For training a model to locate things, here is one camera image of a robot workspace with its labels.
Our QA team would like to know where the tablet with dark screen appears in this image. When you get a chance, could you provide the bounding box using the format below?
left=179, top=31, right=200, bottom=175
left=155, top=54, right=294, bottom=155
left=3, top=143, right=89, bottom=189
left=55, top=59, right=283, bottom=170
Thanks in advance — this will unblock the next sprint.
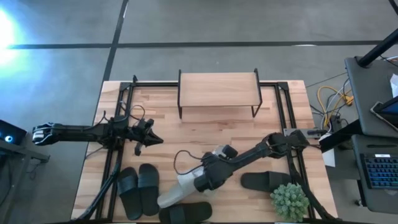
left=369, top=95, right=398, bottom=132

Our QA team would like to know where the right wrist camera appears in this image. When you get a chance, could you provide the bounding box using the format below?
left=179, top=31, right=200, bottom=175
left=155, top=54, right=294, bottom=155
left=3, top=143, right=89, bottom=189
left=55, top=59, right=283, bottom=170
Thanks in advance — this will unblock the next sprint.
left=213, top=144, right=239, bottom=160

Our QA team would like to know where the black desk leg bar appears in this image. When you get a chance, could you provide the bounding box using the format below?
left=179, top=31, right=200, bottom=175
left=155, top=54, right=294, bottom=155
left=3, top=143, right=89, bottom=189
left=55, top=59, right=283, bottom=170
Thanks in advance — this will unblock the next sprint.
left=318, top=119, right=363, bottom=154

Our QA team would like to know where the black slide sandal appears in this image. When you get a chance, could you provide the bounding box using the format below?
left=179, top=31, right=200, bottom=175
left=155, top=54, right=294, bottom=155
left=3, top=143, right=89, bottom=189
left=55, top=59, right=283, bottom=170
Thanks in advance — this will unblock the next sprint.
left=117, top=166, right=144, bottom=221
left=240, top=170, right=292, bottom=193
left=158, top=201, right=213, bottom=224
left=137, top=163, right=160, bottom=217

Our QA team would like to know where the yellow cable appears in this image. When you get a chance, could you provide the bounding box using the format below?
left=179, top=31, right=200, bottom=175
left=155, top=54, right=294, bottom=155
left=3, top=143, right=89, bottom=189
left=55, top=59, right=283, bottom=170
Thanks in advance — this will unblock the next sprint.
left=317, top=85, right=355, bottom=129

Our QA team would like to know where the thin right gripper cable loop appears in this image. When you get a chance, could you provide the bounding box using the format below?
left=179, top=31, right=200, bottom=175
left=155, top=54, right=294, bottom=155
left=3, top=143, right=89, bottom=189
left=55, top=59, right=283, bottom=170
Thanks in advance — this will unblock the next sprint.
left=173, top=149, right=205, bottom=175

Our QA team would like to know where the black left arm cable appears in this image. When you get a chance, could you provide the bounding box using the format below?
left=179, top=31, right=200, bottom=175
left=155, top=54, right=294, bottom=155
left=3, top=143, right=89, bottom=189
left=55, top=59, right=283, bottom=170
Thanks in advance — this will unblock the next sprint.
left=119, top=104, right=147, bottom=123

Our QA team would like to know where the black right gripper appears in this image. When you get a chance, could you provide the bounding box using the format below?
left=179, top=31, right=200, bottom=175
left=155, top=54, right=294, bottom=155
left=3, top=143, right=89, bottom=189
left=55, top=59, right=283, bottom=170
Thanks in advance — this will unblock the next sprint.
left=194, top=154, right=233, bottom=192

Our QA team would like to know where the white paper sheet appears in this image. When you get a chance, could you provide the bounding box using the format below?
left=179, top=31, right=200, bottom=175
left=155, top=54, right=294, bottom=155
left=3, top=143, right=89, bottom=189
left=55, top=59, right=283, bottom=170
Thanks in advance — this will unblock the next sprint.
left=389, top=73, right=398, bottom=98

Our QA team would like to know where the grey metal stand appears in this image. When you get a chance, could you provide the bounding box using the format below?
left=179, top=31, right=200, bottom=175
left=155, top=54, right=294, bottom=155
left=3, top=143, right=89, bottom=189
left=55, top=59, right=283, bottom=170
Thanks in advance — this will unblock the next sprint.
left=0, top=139, right=51, bottom=165

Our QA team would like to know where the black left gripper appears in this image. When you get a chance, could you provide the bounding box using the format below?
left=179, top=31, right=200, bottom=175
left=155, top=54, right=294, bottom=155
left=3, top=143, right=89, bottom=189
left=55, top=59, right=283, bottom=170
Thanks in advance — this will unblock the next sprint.
left=127, top=126, right=164, bottom=156

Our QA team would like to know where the white box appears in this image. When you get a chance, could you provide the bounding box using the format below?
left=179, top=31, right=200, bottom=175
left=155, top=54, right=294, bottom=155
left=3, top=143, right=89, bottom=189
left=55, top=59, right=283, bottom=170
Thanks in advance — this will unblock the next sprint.
left=320, top=133, right=337, bottom=168

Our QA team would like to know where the wooden shelf with black legs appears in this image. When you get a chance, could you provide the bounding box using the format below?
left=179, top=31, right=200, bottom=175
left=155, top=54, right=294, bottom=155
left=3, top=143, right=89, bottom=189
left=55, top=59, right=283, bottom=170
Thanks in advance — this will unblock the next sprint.
left=177, top=68, right=263, bottom=120

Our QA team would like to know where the black device with blue light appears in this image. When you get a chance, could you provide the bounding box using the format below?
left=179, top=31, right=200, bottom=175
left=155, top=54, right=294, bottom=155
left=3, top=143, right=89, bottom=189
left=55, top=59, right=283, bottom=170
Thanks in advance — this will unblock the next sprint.
left=0, top=119, right=28, bottom=146

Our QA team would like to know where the white cable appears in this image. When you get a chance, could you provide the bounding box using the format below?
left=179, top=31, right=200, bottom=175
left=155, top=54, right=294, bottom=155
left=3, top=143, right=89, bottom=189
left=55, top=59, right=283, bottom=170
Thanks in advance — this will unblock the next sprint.
left=323, top=77, right=353, bottom=126

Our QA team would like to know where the black metal pole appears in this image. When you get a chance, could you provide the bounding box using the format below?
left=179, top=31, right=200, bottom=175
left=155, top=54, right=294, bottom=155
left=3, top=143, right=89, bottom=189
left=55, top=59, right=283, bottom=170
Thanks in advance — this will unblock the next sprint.
left=356, top=29, right=398, bottom=68

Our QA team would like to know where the grey metal mounting plate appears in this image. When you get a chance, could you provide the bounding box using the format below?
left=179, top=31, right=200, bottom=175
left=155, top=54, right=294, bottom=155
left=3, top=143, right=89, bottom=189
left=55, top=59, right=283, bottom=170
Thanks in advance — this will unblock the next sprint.
left=283, top=128, right=328, bottom=139

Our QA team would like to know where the laptop with blue-lit keyboard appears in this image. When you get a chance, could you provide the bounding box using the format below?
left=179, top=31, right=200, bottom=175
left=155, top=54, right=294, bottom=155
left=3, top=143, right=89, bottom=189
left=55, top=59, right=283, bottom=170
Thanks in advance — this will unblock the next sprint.
left=359, top=152, right=398, bottom=191

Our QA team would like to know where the green artificial plant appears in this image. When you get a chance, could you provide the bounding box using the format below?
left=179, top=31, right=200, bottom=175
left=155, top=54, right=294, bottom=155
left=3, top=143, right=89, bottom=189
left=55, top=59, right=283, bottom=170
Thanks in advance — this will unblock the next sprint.
left=269, top=182, right=310, bottom=223

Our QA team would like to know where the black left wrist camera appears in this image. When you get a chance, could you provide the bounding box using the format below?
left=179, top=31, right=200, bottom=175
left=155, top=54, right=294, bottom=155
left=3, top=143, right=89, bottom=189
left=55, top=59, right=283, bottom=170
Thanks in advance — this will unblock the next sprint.
left=137, top=118, right=155, bottom=132

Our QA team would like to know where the grey side desk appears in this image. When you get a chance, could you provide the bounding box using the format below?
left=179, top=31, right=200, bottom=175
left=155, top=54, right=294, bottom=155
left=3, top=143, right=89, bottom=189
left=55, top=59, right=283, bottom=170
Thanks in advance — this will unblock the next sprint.
left=344, top=55, right=398, bottom=139

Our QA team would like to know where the black aluminium table frame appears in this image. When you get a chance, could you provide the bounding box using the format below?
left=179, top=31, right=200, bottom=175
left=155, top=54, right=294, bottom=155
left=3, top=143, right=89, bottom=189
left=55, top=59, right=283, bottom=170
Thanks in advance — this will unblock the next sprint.
left=75, top=74, right=343, bottom=223

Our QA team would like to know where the grey slide sandal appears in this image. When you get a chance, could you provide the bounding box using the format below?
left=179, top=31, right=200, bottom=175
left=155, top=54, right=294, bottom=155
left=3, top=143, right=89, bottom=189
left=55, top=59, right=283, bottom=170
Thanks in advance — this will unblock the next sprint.
left=157, top=166, right=208, bottom=209

